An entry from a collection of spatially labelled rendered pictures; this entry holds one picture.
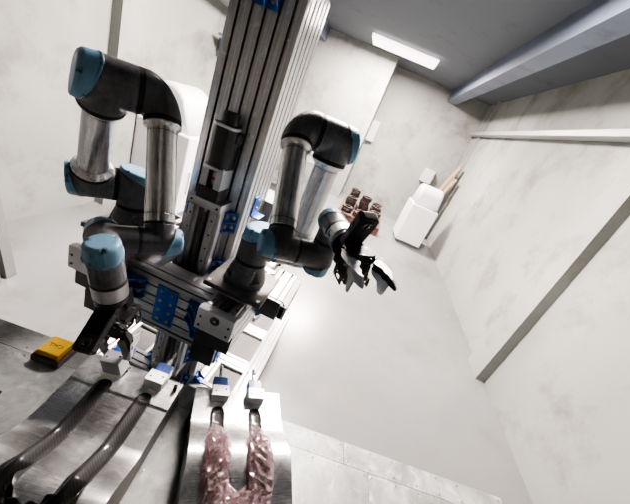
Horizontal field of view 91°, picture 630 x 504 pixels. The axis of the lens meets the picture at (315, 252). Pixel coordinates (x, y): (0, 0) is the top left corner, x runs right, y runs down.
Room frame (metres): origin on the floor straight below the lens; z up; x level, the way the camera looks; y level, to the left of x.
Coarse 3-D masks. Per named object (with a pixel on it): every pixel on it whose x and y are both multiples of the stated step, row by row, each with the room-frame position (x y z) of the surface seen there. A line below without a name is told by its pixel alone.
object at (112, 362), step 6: (108, 354) 0.57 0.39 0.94; (114, 354) 0.57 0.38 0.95; (120, 354) 0.58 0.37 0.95; (102, 360) 0.55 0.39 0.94; (108, 360) 0.55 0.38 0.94; (114, 360) 0.56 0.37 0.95; (120, 360) 0.56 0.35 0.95; (126, 360) 0.58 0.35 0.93; (102, 366) 0.55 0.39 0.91; (108, 366) 0.55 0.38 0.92; (114, 366) 0.55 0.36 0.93; (120, 366) 0.56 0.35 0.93; (126, 366) 0.58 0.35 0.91; (108, 372) 0.56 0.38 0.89; (114, 372) 0.56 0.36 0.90; (120, 372) 0.56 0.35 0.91
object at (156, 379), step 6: (174, 354) 0.69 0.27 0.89; (162, 366) 0.63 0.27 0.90; (168, 366) 0.64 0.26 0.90; (150, 372) 0.59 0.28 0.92; (156, 372) 0.60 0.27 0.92; (162, 372) 0.60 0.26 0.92; (168, 372) 0.62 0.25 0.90; (144, 378) 0.57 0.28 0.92; (150, 378) 0.57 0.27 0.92; (156, 378) 0.58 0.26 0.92; (162, 378) 0.59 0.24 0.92; (168, 378) 0.62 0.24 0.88; (144, 384) 0.57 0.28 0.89; (150, 384) 0.57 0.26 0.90; (156, 384) 0.57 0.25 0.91; (162, 384) 0.57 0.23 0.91; (156, 390) 0.57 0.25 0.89
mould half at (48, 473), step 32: (64, 384) 0.49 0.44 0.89; (128, 384) 0.55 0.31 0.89; (32, 416) 0.40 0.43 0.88; (64, 416) 0.43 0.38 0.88; (96, 416) 0.45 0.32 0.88; (160, 416) 0.51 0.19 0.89; (0, 448) 0.31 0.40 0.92; (64, 448) 0.36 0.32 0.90; (96, 448) 0.39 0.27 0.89; (128, 448) 0.42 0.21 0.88; (32, 480) 0.29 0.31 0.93; (96, 480) 0.33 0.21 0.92; (128, 480) 0.38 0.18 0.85
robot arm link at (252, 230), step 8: (248, 224) 1.00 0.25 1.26; (256, 224) 1.02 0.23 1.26; (264, 224) 1.04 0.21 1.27; (248, 232) 0.96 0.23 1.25; (256, 232) 0.96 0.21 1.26; (248, 240) 0.96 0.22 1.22; (256, 240) 0.95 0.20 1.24; (240, 248) 0.97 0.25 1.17; (248, 248) 0.96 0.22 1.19; (256, 248) 0.96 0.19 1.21; (240, 256) 0.96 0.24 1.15; (248, 256) 0.95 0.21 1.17; (256, 256) 0.96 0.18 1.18; (256, 264) 0.96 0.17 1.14; (264, 264) 0.99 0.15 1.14
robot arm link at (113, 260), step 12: (96, 240) 0.54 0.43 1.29; (108, 240) 0.55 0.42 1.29; (120, 240) 0.57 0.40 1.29; (84, 252) 0.51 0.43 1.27; (96, 252) 0.51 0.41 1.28; (108, 252) 0.52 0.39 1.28; (120, 252) 0.55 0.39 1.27; (84, 264) 0.52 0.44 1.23; (96, 264) 0.51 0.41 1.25; (108, 264) 0.52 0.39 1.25; (120, 264) 0.55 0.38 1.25; (96, 276) 0.52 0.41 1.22; (108, 276) 0.53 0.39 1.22; (120, 276) 0.55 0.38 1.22; (96, 288) 0.52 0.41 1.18; (108, 288) 0.53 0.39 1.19
